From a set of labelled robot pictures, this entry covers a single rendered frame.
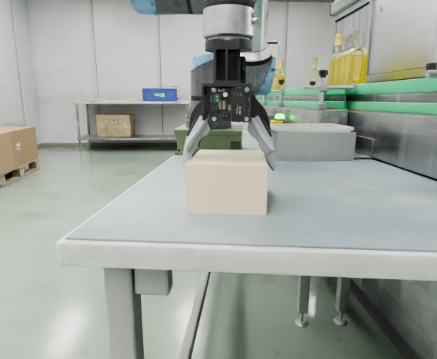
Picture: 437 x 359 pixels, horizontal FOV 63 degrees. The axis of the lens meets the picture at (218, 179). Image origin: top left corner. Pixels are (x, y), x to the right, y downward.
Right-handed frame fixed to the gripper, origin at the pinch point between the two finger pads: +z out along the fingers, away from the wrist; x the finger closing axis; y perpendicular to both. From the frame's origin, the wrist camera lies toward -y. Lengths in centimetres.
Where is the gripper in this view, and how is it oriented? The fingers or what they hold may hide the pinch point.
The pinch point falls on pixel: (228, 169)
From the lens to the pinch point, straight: 60.5
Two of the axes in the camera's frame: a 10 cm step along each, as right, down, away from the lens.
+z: 0.0, 9.7, 2.3
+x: 10.0, 0.2, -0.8
